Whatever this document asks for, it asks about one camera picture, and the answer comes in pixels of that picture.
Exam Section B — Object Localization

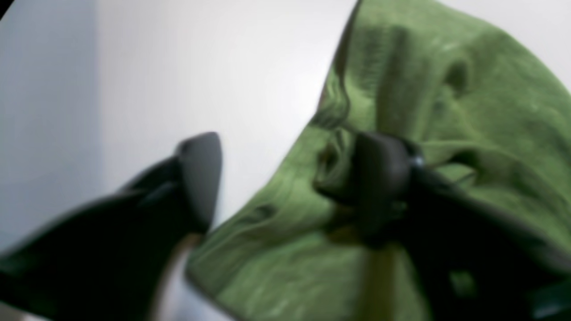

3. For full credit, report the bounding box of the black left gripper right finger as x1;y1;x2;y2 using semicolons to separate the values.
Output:
353;132;570;321

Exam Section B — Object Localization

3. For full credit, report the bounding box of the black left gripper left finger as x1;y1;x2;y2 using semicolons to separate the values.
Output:
1;132;223;321

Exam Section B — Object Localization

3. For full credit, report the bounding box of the green t-shirt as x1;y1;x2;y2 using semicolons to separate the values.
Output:
186;0;570;321

